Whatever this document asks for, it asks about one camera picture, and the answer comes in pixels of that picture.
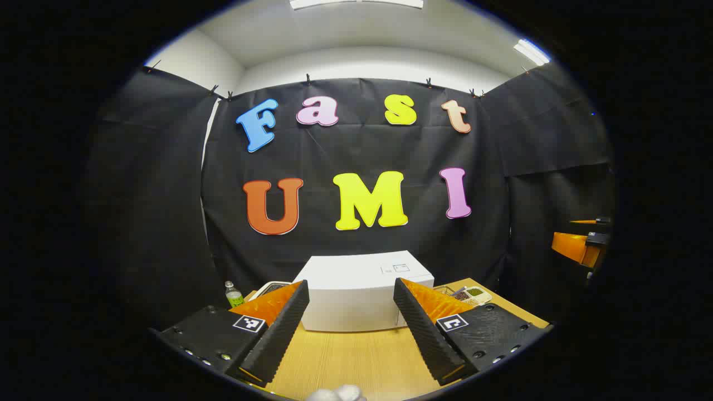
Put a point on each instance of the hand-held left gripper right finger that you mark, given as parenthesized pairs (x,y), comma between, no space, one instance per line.
(426,334)

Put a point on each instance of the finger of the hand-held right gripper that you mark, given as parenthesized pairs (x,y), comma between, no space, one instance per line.
(601,220)
(574,248)

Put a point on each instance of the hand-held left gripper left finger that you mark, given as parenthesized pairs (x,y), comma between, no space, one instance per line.
(281,334)

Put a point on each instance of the white microwave oven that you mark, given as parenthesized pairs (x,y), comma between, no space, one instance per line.
(356,295)

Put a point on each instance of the white toaster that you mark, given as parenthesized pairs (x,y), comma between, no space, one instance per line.
(269,288)

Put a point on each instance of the green drink bottle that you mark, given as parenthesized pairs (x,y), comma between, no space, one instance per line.
(234,298)

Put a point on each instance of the white divided snack tray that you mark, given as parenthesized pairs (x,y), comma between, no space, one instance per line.
(476,295)

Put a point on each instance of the ceiling light panel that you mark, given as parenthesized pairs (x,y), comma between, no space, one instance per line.
(532,52)
(356,3)

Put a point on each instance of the black backdrop cloth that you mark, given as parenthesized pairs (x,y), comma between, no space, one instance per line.
(362,156)

